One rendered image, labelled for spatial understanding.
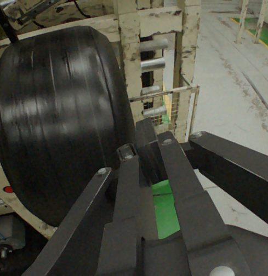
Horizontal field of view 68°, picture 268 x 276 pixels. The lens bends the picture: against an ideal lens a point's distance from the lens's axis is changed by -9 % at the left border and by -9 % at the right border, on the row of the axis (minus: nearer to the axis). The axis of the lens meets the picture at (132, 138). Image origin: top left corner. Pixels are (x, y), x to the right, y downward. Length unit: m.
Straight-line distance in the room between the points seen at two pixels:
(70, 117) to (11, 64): 0.19
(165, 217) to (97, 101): 1.47
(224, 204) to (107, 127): 1.61
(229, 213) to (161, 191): 0.59
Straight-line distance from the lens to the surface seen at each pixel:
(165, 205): 1.84
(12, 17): 0.89
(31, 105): 0.44
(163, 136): 0.16
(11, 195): 0.87
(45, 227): 0.85
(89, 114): 0.42
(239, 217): 1.92
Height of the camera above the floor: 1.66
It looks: 47 degrees down
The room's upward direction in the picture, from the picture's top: 6 degrees counter-clockwise
